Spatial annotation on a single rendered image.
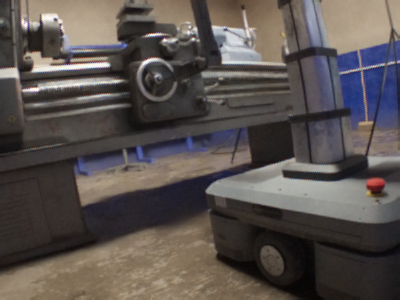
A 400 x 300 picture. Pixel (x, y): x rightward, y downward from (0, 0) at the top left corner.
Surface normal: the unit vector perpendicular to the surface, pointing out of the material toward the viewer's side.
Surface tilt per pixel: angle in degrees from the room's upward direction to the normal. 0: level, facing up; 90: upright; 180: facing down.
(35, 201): 90
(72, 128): 90
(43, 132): 90
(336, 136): 90
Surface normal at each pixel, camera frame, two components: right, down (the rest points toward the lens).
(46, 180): 0.58, -0.03
